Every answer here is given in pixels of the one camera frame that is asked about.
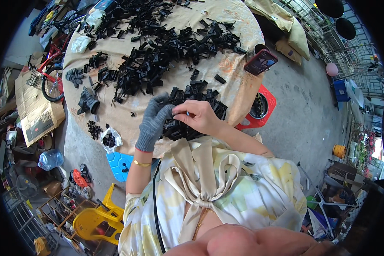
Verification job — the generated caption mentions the person's left hand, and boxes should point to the person's left hand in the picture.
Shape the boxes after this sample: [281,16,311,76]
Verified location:
[135,93,176,153]

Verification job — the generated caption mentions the person's right hand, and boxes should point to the person's right hand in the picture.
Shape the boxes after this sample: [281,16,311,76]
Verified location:
[172,100,226,137]

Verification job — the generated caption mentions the black plastic clip part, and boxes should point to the black plastic clip part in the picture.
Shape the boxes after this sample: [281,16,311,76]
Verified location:
[166,118,187,132]

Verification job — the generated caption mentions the pile of assembled black parts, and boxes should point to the pile of assembled black parts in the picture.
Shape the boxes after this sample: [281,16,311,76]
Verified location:
[161,80,228,141]

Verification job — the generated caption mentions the heap of loose black plastic parts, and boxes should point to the heap of loose black plastic parts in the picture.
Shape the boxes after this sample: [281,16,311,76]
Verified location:
[83,0,247,106]

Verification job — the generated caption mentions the clear bag of black parts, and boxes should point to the clear bag of black parts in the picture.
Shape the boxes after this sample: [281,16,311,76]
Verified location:
[100,125,124,154]

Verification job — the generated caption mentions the small pile of black pins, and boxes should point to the small pile of black pins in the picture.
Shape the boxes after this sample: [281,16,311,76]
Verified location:
[86,120,104,141]

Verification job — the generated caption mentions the black moulded plastic pieces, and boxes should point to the black moulded plastic pieces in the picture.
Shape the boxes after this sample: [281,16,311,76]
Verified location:
[76,86,100,116]

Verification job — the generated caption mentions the blue plastic stool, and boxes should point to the blue plastic stool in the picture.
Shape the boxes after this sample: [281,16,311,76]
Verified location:
[106,152,135,182]

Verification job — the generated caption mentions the black round bowl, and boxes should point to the black round bowl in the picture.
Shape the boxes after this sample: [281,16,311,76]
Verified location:
[249,92,269,120]

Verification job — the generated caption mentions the beige floral tablecloth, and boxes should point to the beige floral tablecloth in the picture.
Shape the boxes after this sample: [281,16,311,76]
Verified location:
[62,0,265,158]

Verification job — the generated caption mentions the pile of dark grey caps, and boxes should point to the pile of dark grey caps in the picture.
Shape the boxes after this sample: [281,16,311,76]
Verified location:
[65,67,85,89]

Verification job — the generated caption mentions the red plastic stool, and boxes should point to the red plastic stool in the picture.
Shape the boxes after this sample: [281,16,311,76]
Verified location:
[235,84,277,131]

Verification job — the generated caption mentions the red phone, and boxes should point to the red phone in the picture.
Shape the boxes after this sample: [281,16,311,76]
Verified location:
[243,49,278,77]

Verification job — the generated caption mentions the white plastic bag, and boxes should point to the white plastic bag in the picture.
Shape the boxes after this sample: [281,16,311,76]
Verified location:
[71,35,93,54]
[84,8,108,31]

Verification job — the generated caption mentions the person's body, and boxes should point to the person's body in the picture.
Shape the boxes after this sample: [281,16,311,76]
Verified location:
[118,136,340,256]

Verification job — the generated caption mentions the metal cup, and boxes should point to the metal cup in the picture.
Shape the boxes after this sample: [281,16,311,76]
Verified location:
[252,43,271,55]

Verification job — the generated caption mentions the black sandal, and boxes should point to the black sandal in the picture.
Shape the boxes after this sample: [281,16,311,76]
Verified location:
[80,163,93,184]

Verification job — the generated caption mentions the red bicycle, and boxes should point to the red bicycle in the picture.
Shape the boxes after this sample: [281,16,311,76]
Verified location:
[27,19,81,102]

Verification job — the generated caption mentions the orange sandals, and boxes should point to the orange sandals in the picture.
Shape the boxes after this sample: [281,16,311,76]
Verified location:
[72,169,89,190]

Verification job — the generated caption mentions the blue box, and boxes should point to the blue box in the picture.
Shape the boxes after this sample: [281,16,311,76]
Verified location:
[94,0,116,13]

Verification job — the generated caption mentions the flattened cardboard box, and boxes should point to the flattened cardboard box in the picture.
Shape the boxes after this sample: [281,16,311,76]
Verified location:
[14,53,66,148]

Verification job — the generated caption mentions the clear water bottle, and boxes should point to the clear water bottle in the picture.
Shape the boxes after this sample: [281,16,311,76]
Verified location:
[38,149,65,171]

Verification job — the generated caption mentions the heap of yellow sacks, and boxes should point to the heap of yellow sacks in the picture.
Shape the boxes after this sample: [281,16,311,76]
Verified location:
[245,0,311,66]

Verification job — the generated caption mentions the yellow plastic chair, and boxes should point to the yellow plastic chair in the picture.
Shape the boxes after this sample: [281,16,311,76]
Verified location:
[73,183,125,246]

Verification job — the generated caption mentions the wooden shoe rack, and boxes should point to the wooden shoe rack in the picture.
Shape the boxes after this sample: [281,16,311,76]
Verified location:
[36,187,98,244]

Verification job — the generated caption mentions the grey electric fan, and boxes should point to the grey electric fan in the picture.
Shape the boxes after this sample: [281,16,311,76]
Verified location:
[16,174,40,198]

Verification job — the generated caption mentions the blue bin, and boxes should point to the blue bin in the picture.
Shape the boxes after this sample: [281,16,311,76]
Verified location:
[333,79,351,103]

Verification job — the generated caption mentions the folding metal stand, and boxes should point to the folding metal stand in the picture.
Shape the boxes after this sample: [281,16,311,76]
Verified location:
[296,161,356,240]

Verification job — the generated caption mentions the heap of household clutter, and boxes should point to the heap of household clutter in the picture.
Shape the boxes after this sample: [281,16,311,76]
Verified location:
[302,160,384,244]

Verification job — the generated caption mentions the black round hat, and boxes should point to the black round hat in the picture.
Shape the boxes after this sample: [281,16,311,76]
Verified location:
[314,0,345,18]
[335,17,357,41]

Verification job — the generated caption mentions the red flowering plants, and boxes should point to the red flowering plants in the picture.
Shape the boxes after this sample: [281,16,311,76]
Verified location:
[351,121,377,177]

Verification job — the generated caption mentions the black cable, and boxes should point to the black cable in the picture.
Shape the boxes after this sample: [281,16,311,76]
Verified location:
[152,160,167,255]

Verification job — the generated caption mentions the metal wire fence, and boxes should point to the metal wire fence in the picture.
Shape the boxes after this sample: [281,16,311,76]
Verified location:
[275,0,384,98]

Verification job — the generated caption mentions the metal wire rack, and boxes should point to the metal wire rack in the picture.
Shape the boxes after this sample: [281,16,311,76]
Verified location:
[1,187,59,256]

